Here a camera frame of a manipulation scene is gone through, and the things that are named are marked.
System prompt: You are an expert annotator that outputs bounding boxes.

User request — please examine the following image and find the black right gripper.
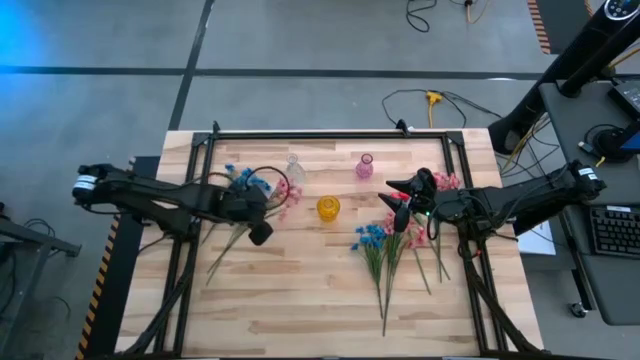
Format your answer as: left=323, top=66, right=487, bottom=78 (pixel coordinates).
left=377, top=167, right=441, bottom=234

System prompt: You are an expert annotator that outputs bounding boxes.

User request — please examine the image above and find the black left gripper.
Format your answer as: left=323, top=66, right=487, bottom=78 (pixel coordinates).
left=219, top=183, right=275, bottom=247

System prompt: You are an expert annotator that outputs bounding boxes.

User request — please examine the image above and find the blue artificial flower bunch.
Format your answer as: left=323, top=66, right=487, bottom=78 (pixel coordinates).
left=205, top=162, right=274, bottom=287
left=349, top=223, right=390, bottom=321

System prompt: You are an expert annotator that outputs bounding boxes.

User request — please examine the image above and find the pink glass vase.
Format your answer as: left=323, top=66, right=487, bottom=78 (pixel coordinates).
left=355, top=153, right=375, bottom=180

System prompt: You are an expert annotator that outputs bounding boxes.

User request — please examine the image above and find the clear glass vase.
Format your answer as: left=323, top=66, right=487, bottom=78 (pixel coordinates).
left=284, top=153, right=307, bottom=185

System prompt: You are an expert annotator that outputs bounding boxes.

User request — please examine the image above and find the yellow glass vase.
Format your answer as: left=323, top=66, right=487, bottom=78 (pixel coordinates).
left=316, top=195, right=342, bottom=223

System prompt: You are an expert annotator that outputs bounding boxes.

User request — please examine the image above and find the yellow power plug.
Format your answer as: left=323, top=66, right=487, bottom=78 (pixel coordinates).
left=425, top=90, right=444, bottom=129

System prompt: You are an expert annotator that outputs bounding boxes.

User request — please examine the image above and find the black hazard striped platform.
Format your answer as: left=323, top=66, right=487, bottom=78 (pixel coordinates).
left=74, top=155, right=162, bottom=360

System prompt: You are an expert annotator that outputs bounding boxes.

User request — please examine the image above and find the white paper sheet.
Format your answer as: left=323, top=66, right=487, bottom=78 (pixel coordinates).
left=516, top=219, right=557, bottom=257

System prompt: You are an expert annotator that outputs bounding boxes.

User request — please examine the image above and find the grey side desk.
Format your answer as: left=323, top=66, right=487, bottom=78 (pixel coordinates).
left=538, top=81, right=640, bottom=327

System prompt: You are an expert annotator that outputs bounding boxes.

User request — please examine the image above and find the dark grey side stand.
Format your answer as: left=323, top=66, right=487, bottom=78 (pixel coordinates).
left=0, top=202, right=83, bottom=351

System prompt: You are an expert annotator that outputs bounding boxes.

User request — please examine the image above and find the black round stand base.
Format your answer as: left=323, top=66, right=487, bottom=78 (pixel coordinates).
left=594, top=125, right=636, bottom=164

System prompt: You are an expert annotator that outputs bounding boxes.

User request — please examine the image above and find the black keyboard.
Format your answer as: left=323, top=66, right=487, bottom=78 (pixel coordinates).
left=589, top=205, right=640, bottom=260

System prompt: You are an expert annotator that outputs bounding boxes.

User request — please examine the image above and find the black tower fan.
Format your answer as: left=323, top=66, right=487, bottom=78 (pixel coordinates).
left=487, top=0, right=640, bottom=156

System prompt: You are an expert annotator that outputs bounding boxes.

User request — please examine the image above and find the striped edge floor mat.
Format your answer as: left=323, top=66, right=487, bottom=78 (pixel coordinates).
left=526, top=0, right=594, bottom=56

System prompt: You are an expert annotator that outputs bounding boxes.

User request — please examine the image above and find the black monitor pole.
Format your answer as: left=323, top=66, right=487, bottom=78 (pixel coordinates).
left=558, top=22, right=640, bottom=99

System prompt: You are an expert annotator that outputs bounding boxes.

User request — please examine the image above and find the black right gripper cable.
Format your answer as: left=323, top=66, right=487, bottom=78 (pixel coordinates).
left=425, top=213, right=442, bottom=242

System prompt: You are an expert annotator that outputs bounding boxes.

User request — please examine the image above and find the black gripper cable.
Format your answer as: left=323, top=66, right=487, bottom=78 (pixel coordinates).
left=425, top=213, right=442, bottom=242
left=243, top=165, right=292, bottom=210

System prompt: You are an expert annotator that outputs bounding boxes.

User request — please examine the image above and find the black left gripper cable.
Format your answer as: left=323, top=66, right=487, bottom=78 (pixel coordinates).
left=243, top=165, right=292, bottom=210

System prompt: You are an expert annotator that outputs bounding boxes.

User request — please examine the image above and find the black looped floor cable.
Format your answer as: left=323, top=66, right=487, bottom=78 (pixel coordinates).
left=381, top=88, right=469, bottom=129

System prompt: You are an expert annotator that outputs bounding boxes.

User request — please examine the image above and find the black aluminium table frame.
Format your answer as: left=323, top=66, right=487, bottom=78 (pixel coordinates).
left=152, top=128, right=549, bottom=359

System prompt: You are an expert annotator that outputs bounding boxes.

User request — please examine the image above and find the yellow cable bundle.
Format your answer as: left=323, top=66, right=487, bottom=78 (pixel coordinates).
left=499, top=112, right=551, bottom=176

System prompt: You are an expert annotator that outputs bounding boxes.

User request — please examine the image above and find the yellow floor cable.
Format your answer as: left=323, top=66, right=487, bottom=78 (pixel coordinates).
left=464, top=0, right=490, bottom=25

